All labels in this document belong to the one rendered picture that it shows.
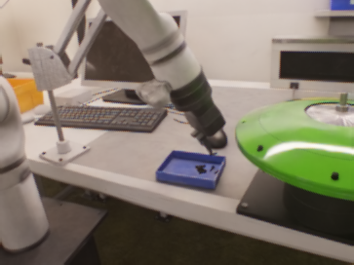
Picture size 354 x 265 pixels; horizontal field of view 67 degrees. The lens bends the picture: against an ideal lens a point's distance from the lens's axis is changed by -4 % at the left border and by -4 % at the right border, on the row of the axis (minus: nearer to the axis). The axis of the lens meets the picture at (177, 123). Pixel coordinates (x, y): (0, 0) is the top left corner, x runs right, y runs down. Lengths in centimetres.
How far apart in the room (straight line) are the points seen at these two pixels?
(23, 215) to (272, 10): 119
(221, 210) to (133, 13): 35
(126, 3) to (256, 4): 102
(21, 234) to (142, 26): 43
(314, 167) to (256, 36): 107
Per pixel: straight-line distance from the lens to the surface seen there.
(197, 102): 47
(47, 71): 70
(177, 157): 67
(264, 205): 52
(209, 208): 52
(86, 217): 65
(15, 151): 53
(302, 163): 36
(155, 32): 41
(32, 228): 60
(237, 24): 139
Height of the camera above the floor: 124
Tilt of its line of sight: 22 degrees down
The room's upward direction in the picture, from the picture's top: 4 degrees counter-clockwise
